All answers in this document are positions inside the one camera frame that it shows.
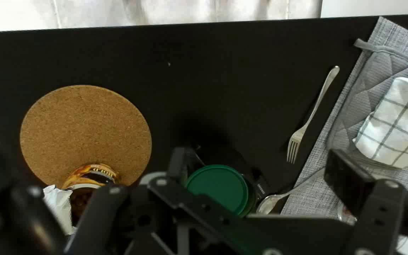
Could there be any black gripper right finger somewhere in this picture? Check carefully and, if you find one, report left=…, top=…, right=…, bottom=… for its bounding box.
left=325, top=149, right=408, bottom=255

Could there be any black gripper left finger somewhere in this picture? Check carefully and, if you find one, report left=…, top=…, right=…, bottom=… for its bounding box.
left=64, top=146, right=262, bottom=255

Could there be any round green plastic lid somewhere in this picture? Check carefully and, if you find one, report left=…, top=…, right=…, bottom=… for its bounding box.
left=184, top=163, right=251, bottom=219

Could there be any clear plastic container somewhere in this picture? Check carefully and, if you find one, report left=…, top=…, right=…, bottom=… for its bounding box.
left=139, top=170, right=170, bottom=187

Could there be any grey woven placemat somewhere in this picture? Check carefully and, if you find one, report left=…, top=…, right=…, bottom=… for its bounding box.
left=279, top=16, right=408, bottom=224

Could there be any white checkered kitchen towel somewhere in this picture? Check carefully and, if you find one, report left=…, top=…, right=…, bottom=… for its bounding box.
left=353, top=63, right=408, bottom=170

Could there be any yellow labelled food cup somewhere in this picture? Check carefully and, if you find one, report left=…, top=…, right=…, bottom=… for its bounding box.
left=61, top=162, right=121, bottom=226

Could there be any peeled white foil seal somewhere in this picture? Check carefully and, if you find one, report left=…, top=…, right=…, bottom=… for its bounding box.
left=41, top=185, right=79, bottom=237

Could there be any grey quilted oven mitt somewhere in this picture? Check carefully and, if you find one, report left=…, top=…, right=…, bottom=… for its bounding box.
left=326, top=39, right=408, bottom=168

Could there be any round cork mat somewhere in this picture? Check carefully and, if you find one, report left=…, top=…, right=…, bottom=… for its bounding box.
left=19, top=84, right=153, bottom=189

